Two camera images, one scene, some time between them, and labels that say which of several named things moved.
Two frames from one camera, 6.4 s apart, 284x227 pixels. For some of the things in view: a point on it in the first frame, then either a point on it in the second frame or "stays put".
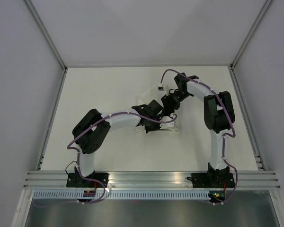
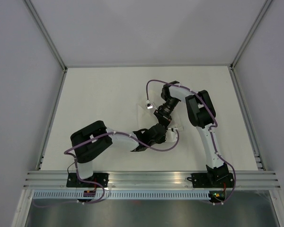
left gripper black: [147, 129] to [163, 139]
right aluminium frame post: [253, 28] stays put
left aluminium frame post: [46, 35] stays put
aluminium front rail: [152, 179] stays put
